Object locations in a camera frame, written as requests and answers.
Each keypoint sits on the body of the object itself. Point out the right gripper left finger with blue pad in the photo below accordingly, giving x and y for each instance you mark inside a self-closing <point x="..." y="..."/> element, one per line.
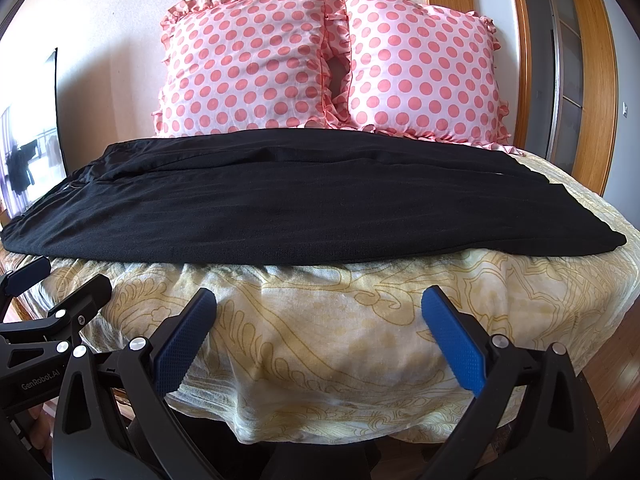
<point x="113" y="421"/>

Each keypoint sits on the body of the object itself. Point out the pink polka-dot pillow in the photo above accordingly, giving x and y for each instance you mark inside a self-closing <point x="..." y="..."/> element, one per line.
<point x="247" y="64"/>
<point x="420" y="71"/>

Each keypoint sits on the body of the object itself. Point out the wooden sliding door frame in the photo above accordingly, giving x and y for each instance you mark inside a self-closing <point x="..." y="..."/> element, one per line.
<point x="567" y="100"/>

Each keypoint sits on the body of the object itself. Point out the black flat screen television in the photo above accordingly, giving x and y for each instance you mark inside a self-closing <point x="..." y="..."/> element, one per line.
<point x="32" y="159"/>

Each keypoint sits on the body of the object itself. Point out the right pink polka-dot pillow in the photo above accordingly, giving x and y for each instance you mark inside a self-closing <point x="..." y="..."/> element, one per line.
<point x="420" y="71"/>

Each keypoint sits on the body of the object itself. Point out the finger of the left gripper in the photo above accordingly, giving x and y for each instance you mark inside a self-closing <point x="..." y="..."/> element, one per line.
<point x="14" y="283"/>
<point x="74" y="313"/>

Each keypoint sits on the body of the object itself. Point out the black pants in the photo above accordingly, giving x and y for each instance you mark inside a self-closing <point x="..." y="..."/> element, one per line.
<point x="285" y="197"/>

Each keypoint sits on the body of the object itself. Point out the cream yellow patterned bedspread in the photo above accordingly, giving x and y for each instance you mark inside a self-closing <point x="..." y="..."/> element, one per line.
<point x="339" y="354"/>

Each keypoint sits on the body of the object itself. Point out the left pink polka-dot pillow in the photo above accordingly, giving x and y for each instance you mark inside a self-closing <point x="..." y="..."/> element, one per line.
<point x="247" y="64"/>

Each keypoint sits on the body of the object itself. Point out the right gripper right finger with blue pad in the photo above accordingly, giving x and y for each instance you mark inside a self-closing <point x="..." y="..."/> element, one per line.
<point x="532" y="416"/>

